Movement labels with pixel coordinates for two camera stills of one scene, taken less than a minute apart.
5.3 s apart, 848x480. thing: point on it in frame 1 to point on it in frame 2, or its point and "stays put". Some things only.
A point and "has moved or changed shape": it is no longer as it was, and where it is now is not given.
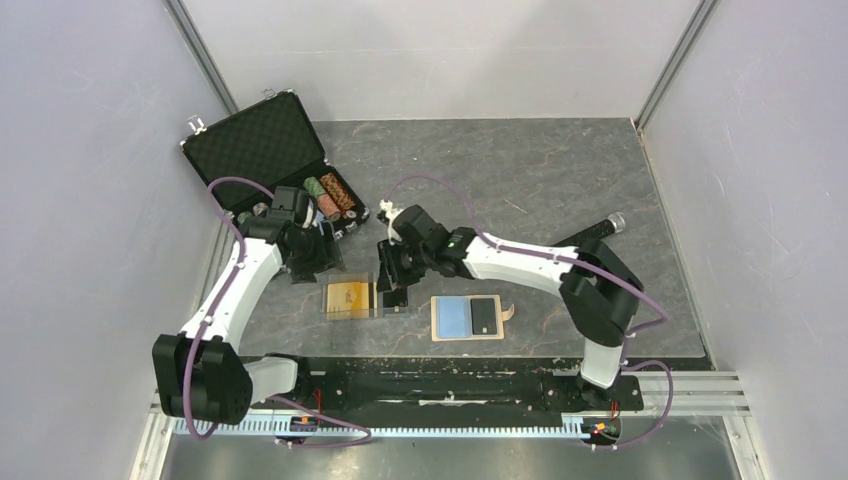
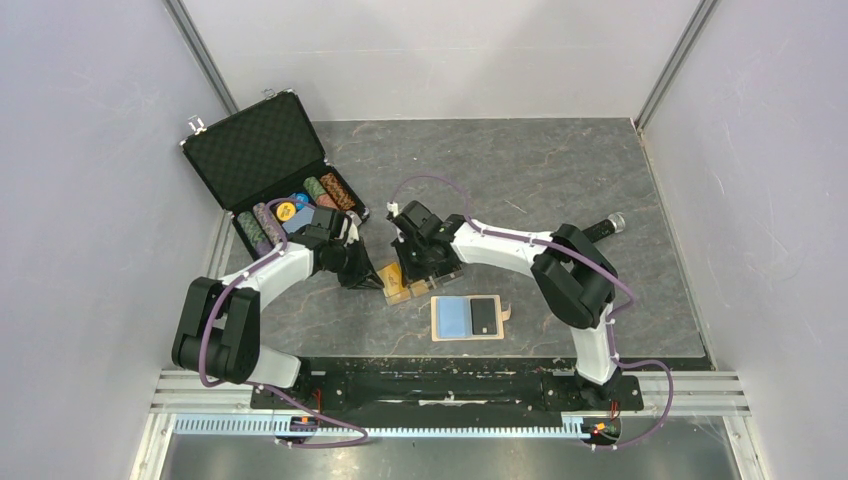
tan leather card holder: x=468 y=317 stays put
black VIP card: x=483 y=313 stays put
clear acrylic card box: x=351 y=296 has moved or changed shape
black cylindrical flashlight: x=614 y=224 stays put
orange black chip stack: x=339 y=195 stays put
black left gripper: x=328 y=255 to x=364 y=275
